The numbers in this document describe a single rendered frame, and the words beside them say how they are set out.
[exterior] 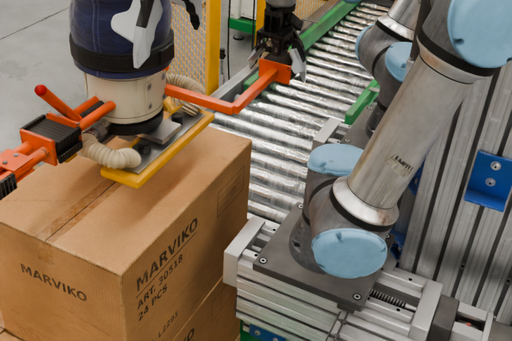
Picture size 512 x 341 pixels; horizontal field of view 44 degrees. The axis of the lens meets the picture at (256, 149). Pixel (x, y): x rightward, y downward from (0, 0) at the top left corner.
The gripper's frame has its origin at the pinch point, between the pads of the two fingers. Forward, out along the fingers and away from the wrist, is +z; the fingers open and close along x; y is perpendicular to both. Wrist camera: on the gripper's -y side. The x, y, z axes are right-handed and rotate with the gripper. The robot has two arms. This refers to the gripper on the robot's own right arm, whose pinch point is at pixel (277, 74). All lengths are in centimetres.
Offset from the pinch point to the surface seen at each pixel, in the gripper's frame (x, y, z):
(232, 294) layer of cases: -5, 9, 75
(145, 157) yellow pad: -14.6, 38.8, 7.8
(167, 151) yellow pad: -12.1, 33.6, 8.3
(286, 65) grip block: 3.5, 3.8, -5.3
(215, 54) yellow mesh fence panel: -63, -83, 44
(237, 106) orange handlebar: 1.3, 25.5, -3.7
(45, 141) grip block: -23, 59, -5
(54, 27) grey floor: -254, -191, 115
